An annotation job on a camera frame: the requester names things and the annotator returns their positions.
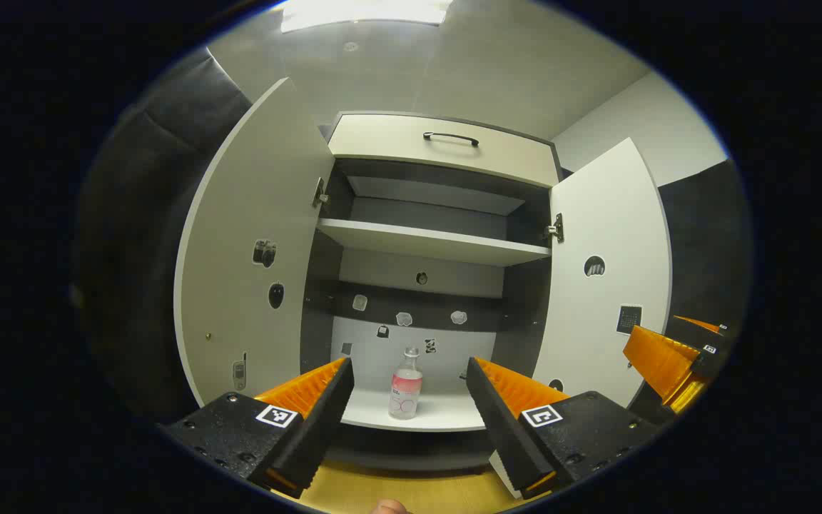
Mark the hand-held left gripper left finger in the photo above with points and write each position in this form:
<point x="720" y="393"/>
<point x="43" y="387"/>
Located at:
<point x="318" y="428"/>

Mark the white cabinet door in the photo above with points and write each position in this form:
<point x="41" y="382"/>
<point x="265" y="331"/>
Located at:
<point x="254" y="200"/>
<point x="611" y="214"/>

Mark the clear bottle with pink label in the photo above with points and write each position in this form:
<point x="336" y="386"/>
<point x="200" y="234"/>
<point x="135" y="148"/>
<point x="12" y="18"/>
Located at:
<point x="405" y="389"/>

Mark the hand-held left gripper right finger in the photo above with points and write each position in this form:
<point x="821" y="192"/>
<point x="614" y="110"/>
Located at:
<point x="507" y="435"/>

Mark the ceiling light panel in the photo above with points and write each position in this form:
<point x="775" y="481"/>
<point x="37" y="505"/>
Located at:
<point x="361" y="13"/>

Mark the white cabinet drawer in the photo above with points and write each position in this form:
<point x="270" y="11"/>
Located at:
<point x="382" y="139"/>

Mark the metal door hinge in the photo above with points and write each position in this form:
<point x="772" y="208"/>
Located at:
<point x="320" y="194"/>
<point x="556" y="228"/>

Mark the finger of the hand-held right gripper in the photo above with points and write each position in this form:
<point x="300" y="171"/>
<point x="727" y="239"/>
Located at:
<point x="703" y="328"/>
<point x="661" y="360"/>

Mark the white cabinet shelf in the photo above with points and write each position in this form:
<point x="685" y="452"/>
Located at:
<point x="432" y="241"/>
<point x="447" y="410"/>

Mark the round ceiling fixture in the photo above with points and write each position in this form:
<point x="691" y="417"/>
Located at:
<point x="350" y="46"/>

